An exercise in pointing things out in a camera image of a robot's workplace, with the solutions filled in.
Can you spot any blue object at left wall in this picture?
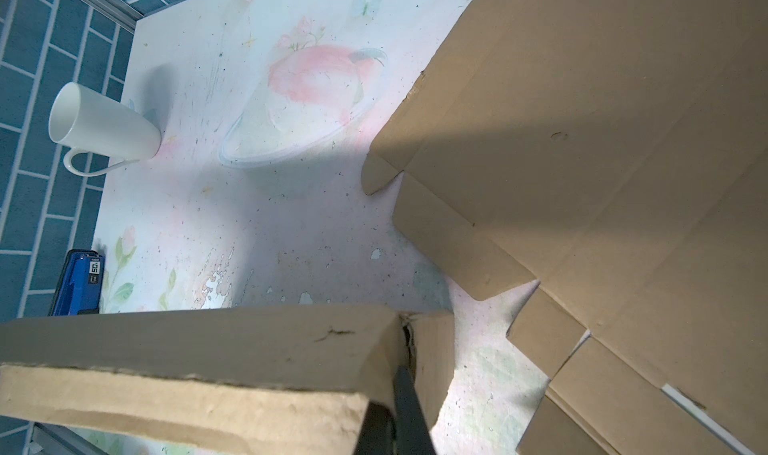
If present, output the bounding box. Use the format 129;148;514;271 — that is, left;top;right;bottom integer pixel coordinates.
49;249;105;316

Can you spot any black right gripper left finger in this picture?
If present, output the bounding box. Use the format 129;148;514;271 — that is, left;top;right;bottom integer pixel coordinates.
353;402;393;455

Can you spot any brown cardboard box sheet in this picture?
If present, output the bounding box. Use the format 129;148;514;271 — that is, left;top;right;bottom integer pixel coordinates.
361;0;767;454
1;305;455;454

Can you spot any brown cardboard box top sheet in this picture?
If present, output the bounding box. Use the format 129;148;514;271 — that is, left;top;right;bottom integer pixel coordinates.
1;305;455;454

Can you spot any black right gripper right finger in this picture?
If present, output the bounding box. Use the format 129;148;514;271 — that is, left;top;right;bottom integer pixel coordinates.
394;366;436;455

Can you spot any white ceramic mug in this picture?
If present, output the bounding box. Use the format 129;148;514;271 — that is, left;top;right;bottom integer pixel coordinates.
48;82;162;178

